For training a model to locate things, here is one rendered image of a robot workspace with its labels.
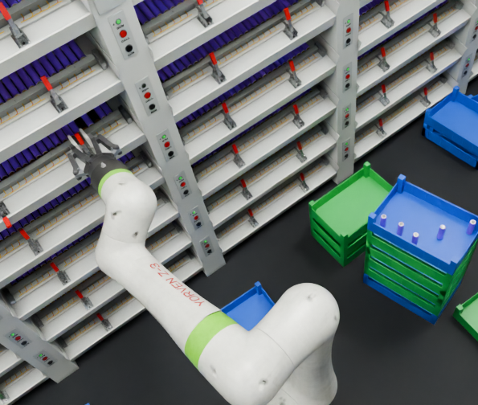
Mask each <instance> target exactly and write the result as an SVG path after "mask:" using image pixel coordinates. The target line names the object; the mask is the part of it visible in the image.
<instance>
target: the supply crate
mask: <svg viewBox="0 0 478 405"><path fill-rule="evenodd" d="M405 180H406V176H404V175H402V174H400V175H399V177H398V181H397V183H396V184H395V185H394V187H393V188H392V190H391V191H390V193H389V194H388V195H387V196H386V197H385V198H384V200H383V201H382V203H381V204H380V205H379V206H378V208H377V209H376V211H375V212H374V213H373V212H371V213H370V215H369V217H368V226H367V229H368V230H370V231H372V232H373V233H375V234H377V235H380V236H381V237H382V238H384V239H387V240H389V241H390V242H391V243H394V244H396V245H398V246H399V247H401V248H403V249H405V250H406V251H408V252H410V253H412V254H414V255H415V256H417V257H419V258H421V259H422V260H425V261H427V262H428V263H430V264H432V265H434V266H436V267H437V268H439V269H441V270H443V271H445V272H446V273H448V274H450V275H452V276H453V275H454V273H455V272H456V270H457V268H458V267H459V266H460V264H461V262H462V261H463V259H464V257H465V256H466V255H467V254H468V252H469V250H470V249H471V247H472V245H473V244H474V243H475V242H476V239H477V238H478V216H477V215H474V214H473V213H471V212H469V211H466V210H465V209H463V208H461V207H458V206H457V205H455V204H452V203H450V202H448V201H446V200H444V199H442V198H440V197H438V196H436V195H434V194H432V193H430V192H428V191H426V190H423V189H421V188H419V187H417V186H415V185H413V184H411V183H409V182H407V181H405ZM383 214H384V215H386V227H382V226H380V220H381V215H383ZM472 219H474V220H475V221H476V225H475V227H474V230H473V232H472V234H471V235H468V234H467V233H466V231H467V229H468V224H469V223H470V220H472ZM399 222H404V228H403V232H402V236H399V235H397V229H398V223H399ZM440 225H445V226H446V230H445V232H444V235H443V238H442V239H437V235H438V232H439V227H440ZM414 232H418V233H419V239H418V243H417V245H416V244H414V243H412V242H411V241H412V236H413V233H414Z"/></svg>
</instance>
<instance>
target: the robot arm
mask: <svg viewBox="0 0 478 405"><path fill-rule="evenodd" d="M79 131H80V133H81V134H82V136H83V137H84V139H85V140H86V141H87V143H88V144H89V145H90V146H91V147H94V149H95V151H96V154H95V155H94V156H93V157H89V156H88V155H87V156H86V155H85V154H84V153H82V151H81V150H80V147H79V146H78V145H77V144H76V143H75V141H74V140H73V139H72V138H71V136H70V135H67V137H68V139H69V140H70V142H71V145H69V147H70V149H71V151H72V152H71V153H68V154H67V157H68V159H69V161H70V163H71V165H72V167H73V172H72V173H73V174H74V175H75V177H76V179H77V180H78V181H79V180H80V179H81V178H82V177H83V176H85V175H86V176H87V177H90V179H91V184H92V187H93V188H94V190H95V191H96V193H97V194H98V195H99V196H100V197H101V199H102V200H103V202H104V204H105V206H106V208H105V215H104V223H103V227H102V231H101V233H100V238H99V240H98V243H97V245H96V251H95V258H96V263H97V265H98V267H99V268H100V270H101V271H102V272H104V273H105V274H107V275H108V276H110V277H111V278H113V279H114V280H115V281H116V282H117V283H118V284H120V285H121V286H123V287H124V288H125V289H126V290H128V291H129V293H130V294H131V295H132V296H133V297H134V298H136V299H137V300H138V301H139V302H140V303H141V304H142V305H143V306H144V307H145V308H146V309H147V310H148V311H149V312H150V313H151V314H152V316H153V317H154V318H155V319H156V320H157V321H158V322H159V323H160V324H161V326H162V327H163V328H164V329H165V330H166V332H167V333H168V334H169V335H170V336H171V337H172V338H173V340H174V341H175V343H176V344H177V345H178V347H179V348H180V349H181V350H182V352H183V353H184V354H185V356H187V357H188V359H189V360H190V361H191V362H192V363H193V364H194V366H195V367H196V368H197V369H198V371H199V372H200V373H201V374H202V375H203V376H204V377H205V378H206V380H207V381H208V382H209V383H210V384H211V385H212V386H213V387H214V388H215V390H216V391H217V392H218V393H219V394H220V395H221V396H222V397H223V398H224V399H225V400H226V401H227V402H229V403H230V404H231V405H330V403H331V402H332V401H333V399H334V397H335V395H336V393H337V378H336V375H335V373H334V370H333V365H332V357H331V353H332V345H333V338H334V335H335V333H336V331H337V327H338V324H339V320H340V312H339V308H338V305H337V302H336V300H335V298H334V297H333V295H332V294H331V293H330V292H329V291H328V290H327V289H325V288H323V287H321V286H320V285H318V284H311V283H303V284H297V285H294V286H292V287H291V288H289V289H288V290H287V291H286V292H285V293H284V294H283V295H282V296H281V298H280V299H279V300H278V301H277V302H276V304H275V305H274V306H273V307H272V309H271V310H270V311H269V312H268V313H267V314H266V315H265V317H264V318H263V319H262V320H261V321H260V322H259V323H258V324H257V325H256V326H255V327H254V328H253V329H251V330H250V331H247V330H246V329H244V328H243V327H242V326H241V325H240V324H238V323H237V322H236V321H234V320H233V319H231V318H230V317H228V316H227V315H226V314H225V313H223V312H222V310H220V309H218V308H217V307H215V306H214V305H212V304H211V303H210V302H208V301H206V300H205V299H204V298H202V297H201V296H199V295H198V294H197V293H196V292H194V291H193V290H192V289H190V288H189V287H187V286H186V285H185V284H183V283H182V282H181V281H180V280H179V279H178V278H177V277H176V276H174V275H173V274H172V273H171V272H169V271H168V270H167V269H166V268H165V267H164V266H163V265H162V264H161V263H159V262H158V261H157V260H156V259H155V258H154V257H153V256H152V255H151V254H150V253H149V251H148V250H147V249H146V248H145V241H146V236H147V234H148V231H149V228H150V225H151V223H152V221H153V217H154V215H155V212H156V210H157V199H156V196H155V193H154V192H153V190H152V189H151V188H150V187H149V186H147V185H146V184H145V183H144V182H142V181H140V180H138V179H137V178H136V177H135V176H134V175H133V173H132V172H131V171H130V170H129V169H128V168H127V167H126V165H125V164H124V163H123V162H121V161H119V160H116V155H121V154H122V151H121V148H120V147H119V145H116V144H113V143H112V142H110V141H109V140H108V139H107V138H105V137H104V136H103V135H101V134H99V135H97V137H94V136H93V135H91V134H90V133H89V134H86V133H85V132H84V131H83V130H82V129H81V128H79ZM100 143H101V144H102V145H103V146H104V147H106V148H107V149H108V150H110V151H111V153H102V150H101V148H100V146H99V144H100ZM76 158H79V159H80V160H81V161H82V162H83V163H84V164H85V167H84V170H82V169H80V168H79V166H78V164H77V162H76Z"/></svg>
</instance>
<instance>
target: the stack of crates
mask: <svg viewBox="0 0 478 405"><path fill-rule="evenodd" d="M392 188H393V187H392V185H391V184H389V183H388V182H387V181H386V180H384V179H383V178H382V177H381V176H379V175H378V174H377V173H376V172H374V171H373V170H372V169H371V168H370V163H369V162H366V163H364V166H363V168H362V169H360V170H359V171H358V172H356V173H355V174H353V175H352V176H350V177H349V178H347V179H346V180H345V181H344V182H342V183H341V184H339V185H338V186H336V187H335V188H333V189H332V190H331V191H330V192H328V193H327V194H325V195H324V196H322V197H321V198H319V199H318V200H317V201H316V202H314V201H313V200H312V201H311V202H309V203H308V206H309V216H310V226H311V235H312V236H313V237H314V238H315V240H316V241H317V242H318V243H319V244H320V245H321V246H322V247H323V248H324V249H325V250H326V251H327V252H328V253H329V254H330V255H331V256H332V257H333V258H334V259H335V260H336V261H337V262H338V263H339V264H340V265H341V266H342V267H345V266H346V265H347V264H349V263H350V262H351V261H352V260H354V259H355V258H357V257H358V256H359V255H361V254H362V253H363V252H364V251H365V250H366V236H367V226H368V217H369V215H370V213H371V212H373V213H374V212H375V211H376V209H377V208H378V206H379V205H380V204H381V203H382V201H383V200H384V198H385V197H386V196H387V195H388V194H389V193H390V191H391V190H392Z"/></svg>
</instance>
